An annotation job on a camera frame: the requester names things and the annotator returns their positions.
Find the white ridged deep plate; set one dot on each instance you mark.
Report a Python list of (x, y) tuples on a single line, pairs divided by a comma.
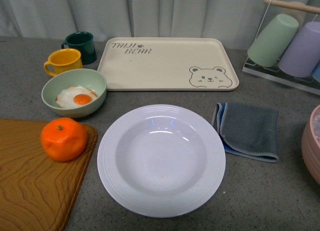
[(161, 161)]

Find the orange mandarin fruit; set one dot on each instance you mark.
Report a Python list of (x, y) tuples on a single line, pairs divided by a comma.
[(64, 139)]

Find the beige bear serving tray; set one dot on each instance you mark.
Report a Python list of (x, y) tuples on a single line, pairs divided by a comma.
[(167, 64)]

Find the light green bowl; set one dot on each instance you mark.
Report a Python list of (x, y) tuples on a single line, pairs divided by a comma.
[(84, 77)]

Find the fake fried egg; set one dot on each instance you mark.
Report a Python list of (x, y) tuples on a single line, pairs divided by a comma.
[(75, 96)]

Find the grey blue folded cloth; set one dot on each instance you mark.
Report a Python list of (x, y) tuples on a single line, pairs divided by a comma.
[(247, 130)]

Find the dark green mug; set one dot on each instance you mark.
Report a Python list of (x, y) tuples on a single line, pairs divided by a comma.
[(83, 42)]

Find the yellow mug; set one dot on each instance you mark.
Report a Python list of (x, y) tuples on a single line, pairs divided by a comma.
[(63, 60)]

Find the white curtain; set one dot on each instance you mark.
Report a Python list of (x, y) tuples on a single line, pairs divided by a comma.
[(233, 22)]

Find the light green plastic cup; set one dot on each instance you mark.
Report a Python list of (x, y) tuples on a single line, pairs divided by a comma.
[(273, 40)]

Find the wooden cutting board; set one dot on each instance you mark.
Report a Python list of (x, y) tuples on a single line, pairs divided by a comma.
[(36, 192)]

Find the clear acrylic cup rack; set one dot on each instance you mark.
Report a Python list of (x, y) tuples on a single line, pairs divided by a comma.
[(274, 73)]

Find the lavender plastic cup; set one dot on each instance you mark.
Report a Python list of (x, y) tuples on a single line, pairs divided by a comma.
[(303, 53)]

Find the pink bowl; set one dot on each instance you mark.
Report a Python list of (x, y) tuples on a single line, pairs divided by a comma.
[(310, 147)]

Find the blue plastic cup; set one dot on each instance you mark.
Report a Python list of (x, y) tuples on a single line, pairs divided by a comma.
[(316, 72)]

